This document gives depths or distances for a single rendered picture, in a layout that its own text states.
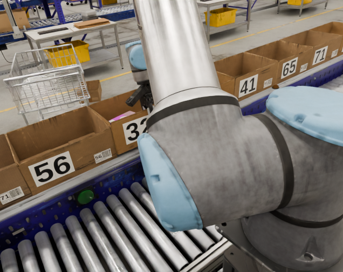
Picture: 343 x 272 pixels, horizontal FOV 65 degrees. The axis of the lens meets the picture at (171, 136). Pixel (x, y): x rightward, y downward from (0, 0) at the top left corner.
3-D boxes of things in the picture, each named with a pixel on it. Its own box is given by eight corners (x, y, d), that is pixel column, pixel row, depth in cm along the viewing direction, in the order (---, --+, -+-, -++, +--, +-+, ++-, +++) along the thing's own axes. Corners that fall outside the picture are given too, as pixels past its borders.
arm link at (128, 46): (124, 43, 112) (123, 43, 121) (132, 74, 117) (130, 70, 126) (146, 39, 113) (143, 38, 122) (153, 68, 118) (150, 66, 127)
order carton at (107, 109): (118, 155, 127) (109, 123, 118) (95, 134, 149) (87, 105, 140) (184, 125, 144) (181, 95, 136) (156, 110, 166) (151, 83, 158)
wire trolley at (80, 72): (45, 130, 326) (11, 43, 268) (92, 119, 342) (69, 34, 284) (48, 188, 243) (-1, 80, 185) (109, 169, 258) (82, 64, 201)
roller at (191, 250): (196, 269, 100) (196, 261, 97) (129, 190, 136) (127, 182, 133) (206, 260, 102) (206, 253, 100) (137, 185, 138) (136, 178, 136)
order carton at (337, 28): (337, 57, 218) (343, 35, 208) (303, 49, 238) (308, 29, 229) (361, 46, 236) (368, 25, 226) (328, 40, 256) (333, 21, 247)
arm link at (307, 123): (372, 210, 43) (419, 112, 34) (275, 235, 40) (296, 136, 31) (310, 155, 56) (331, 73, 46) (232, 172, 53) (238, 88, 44)
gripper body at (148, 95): (163, 102, 128) (157, 77, 123) (147, 108, 124) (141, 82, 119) (155, 100, 134) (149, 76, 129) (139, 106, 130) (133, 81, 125)
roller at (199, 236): (208, 258, 103) (209, 251, 100) (140, 184, 139) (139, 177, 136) (218, 251, 105) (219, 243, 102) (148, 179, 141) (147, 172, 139)
